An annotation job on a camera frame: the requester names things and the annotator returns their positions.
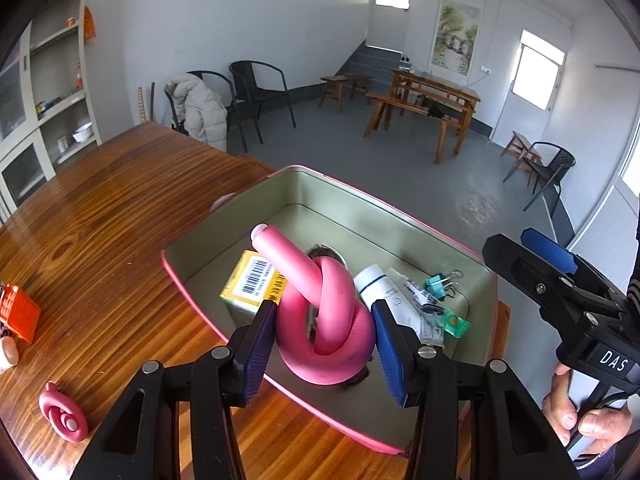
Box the teal binder clip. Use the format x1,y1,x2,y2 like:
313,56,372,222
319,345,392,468
425,270,464,301

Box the orange cube heart studs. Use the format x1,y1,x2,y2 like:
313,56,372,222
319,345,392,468
0,283,41,344

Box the white SKIN cleanser tube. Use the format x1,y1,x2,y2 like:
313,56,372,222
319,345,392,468
354,264,422,337

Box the yellow green medicine box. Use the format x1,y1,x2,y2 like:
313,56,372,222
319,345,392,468
220,250,288,314

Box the pink knotted foam tube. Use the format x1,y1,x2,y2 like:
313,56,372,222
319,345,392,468
250,223,375,386

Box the white green toothpaste tube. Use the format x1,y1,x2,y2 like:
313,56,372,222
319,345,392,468
387,268,471,348

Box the white gauze bandage roll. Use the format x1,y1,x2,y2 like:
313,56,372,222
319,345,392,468
0,336,20,374

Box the person right hand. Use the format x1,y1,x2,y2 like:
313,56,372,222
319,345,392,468
540,361,634,456

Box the black chair by door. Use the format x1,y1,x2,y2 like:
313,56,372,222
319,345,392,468
502,131,576,214

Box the wooden table with benches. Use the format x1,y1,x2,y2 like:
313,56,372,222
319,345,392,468
363,68,480,165

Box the pink metal tin box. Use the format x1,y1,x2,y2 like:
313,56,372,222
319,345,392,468
162,167,498,455

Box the hanging scroll painting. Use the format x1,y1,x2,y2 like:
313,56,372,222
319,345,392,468
430,0,486,78

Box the wooden stool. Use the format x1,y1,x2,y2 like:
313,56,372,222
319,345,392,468
319,74,373,114

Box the white bowl on shelf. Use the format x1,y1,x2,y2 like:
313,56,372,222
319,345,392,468
72,122,93,143

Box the wooden ruler stick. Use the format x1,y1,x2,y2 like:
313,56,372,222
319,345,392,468
136,87,148,124

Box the white padded jacket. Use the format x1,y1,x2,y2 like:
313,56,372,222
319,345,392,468
162,71,229,154

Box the grey glass door cabinet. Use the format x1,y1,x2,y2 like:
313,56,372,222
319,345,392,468
1,0,103,222

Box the black metal chair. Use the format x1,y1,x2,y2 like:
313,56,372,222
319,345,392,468
164,69,250,154
229,60,297,143

